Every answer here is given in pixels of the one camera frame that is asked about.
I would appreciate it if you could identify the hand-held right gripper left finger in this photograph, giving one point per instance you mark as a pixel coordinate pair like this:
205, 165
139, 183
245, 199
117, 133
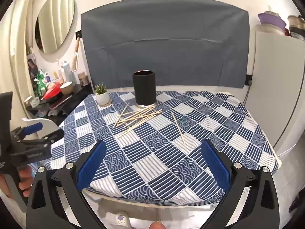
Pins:
91, 169

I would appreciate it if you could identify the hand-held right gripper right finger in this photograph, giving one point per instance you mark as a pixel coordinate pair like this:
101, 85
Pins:
215, 167

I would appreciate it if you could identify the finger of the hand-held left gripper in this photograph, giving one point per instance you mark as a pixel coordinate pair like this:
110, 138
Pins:
34, 127
56, 134

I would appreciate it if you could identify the thin wooden chopstick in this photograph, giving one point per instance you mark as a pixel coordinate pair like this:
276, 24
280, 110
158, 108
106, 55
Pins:
177, 127

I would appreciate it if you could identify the bunch of wooden chopsticks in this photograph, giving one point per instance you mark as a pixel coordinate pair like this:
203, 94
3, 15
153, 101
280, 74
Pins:
143, 113

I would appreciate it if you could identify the black cylindrical utensil holder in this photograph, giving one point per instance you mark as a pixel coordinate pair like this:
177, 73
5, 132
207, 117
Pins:
144, 88

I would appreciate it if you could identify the person's left hand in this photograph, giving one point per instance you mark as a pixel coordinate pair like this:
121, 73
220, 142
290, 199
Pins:
25, 180

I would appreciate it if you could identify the person's right hand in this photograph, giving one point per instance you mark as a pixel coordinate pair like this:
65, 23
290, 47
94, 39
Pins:
157, 225

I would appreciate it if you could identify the white chair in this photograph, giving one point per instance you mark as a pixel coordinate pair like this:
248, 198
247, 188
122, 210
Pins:
48, 123

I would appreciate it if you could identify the small brown cup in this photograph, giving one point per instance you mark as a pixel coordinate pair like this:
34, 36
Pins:
28, 101

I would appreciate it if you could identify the dark red notebook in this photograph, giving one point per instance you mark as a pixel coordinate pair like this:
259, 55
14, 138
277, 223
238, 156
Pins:
60, 101

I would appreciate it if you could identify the black side table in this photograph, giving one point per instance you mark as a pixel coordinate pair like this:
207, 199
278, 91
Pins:
73, 97

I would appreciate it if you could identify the red container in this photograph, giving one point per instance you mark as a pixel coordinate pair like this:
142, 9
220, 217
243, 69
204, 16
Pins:
53, 90

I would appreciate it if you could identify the green packet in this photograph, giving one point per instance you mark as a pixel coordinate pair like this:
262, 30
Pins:
40, 83

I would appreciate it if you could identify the beige bowl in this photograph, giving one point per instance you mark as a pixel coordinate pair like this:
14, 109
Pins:
66, 88

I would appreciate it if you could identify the blue white patterned tablecloth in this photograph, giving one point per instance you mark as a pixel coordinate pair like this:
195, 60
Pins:
166, 159

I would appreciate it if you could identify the white slipper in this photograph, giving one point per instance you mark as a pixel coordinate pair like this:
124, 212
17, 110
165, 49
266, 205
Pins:
120, 219

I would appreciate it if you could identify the small plant in white pot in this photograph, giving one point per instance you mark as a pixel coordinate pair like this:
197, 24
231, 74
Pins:
102, 97

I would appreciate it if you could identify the round cork coaster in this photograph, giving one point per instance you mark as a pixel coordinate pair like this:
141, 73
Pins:
108, 103

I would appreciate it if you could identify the printed photo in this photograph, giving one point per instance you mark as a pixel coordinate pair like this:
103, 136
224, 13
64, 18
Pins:
32, 65

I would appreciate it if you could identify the beige jar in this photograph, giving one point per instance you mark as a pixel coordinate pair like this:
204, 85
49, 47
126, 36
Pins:
83, 78

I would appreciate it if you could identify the white spray bottle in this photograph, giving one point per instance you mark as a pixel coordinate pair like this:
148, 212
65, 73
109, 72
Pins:
66, 71

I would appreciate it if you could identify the cream curtain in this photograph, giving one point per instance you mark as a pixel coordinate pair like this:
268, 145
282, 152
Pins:
16, 52

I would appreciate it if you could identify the wooden hairbrush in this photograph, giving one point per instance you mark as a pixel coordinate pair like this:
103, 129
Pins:
75, 62

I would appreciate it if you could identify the black shoe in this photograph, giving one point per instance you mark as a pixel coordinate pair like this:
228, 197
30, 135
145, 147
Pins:
295, 202

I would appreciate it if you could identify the white refrigerator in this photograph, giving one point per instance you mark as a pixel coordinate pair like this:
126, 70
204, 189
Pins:
274, 76

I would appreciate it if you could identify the purple colander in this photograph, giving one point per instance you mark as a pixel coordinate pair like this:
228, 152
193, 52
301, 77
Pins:
271, 21

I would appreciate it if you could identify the steel pot with lid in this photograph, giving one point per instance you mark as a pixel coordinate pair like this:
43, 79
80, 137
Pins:
296, 21

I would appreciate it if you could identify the round wall mirror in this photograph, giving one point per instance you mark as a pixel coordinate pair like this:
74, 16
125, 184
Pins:
54, 21

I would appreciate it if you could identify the grey blue wall cloth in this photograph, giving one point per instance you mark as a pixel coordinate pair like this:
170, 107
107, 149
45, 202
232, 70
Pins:
166, 40

